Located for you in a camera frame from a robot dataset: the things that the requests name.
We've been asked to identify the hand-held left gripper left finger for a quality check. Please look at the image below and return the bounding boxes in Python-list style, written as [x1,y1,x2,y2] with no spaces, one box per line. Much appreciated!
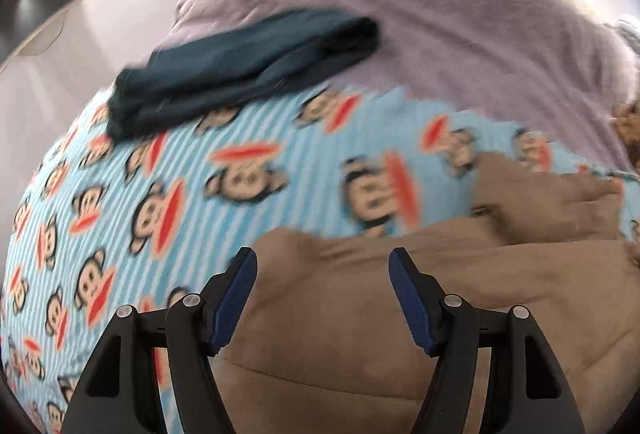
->
[60,248,258,434]

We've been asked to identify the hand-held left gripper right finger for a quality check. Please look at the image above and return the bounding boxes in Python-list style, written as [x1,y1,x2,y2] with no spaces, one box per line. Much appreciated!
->
[389,248,586,434]

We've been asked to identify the brown padded jacket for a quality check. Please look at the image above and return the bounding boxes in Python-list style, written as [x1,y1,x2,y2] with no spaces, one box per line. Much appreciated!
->
[212,153,640,434]

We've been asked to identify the monkey print striped blanket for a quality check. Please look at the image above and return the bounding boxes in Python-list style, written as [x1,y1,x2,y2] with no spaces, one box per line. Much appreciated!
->
[0,84,640,430]

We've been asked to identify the folded blue jeans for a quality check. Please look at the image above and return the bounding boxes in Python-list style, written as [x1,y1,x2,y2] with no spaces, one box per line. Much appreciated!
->
[106,8,382,141]

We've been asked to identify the purple fleece blanket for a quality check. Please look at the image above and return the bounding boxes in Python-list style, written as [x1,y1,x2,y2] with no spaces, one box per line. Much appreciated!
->
[165,0,640,172]

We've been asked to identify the grey ribbed headboard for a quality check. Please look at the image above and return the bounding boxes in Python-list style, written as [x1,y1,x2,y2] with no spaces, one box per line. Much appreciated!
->
[607,14,640,64]

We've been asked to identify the television cable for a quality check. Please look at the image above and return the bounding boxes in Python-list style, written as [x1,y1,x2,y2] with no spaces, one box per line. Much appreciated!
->
[20,14,68,57]

